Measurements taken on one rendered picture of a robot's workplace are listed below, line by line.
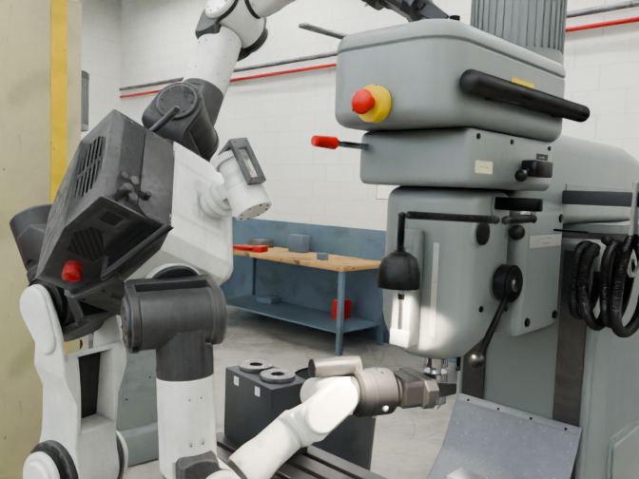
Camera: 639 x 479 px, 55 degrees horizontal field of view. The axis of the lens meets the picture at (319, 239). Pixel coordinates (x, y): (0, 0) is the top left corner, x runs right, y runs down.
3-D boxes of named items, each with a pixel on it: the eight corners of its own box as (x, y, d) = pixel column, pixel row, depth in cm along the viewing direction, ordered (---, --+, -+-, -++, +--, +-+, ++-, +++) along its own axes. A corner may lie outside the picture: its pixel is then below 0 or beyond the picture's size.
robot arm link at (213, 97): (172, 66, 122) (150, 123, 117) (215, 71, 121) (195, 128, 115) (187, 103, 133) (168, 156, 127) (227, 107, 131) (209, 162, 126)
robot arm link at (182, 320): (143, 387, 91) (139, 295, 91) (135, 373, 99) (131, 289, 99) (220, 376, 96) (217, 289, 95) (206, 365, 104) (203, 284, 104)
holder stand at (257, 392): (268, 464, 150) (271, 384, 149) (222, 434, 167) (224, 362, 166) (307, 452, 158) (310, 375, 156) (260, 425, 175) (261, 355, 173)
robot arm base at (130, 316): (125, 375, 94) (128, 320, 88) (116, 318, 104) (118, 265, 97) (222, 363, 100) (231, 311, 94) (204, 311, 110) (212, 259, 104)
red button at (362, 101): (366, 112, 97) (368, 86, 96) (347, 114, 99) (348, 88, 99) (379, 115, 99) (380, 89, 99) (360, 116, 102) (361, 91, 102)
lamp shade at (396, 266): (370, 287, 103) (372, 250, 102) (386, 282, 109) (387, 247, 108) (412, 292, 99) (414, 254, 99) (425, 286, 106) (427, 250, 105)
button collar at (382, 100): (383, 121, 98) (385, 82, 98) (355, 122, 102) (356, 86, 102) (391, 122, 100) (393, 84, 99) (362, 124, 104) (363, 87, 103)
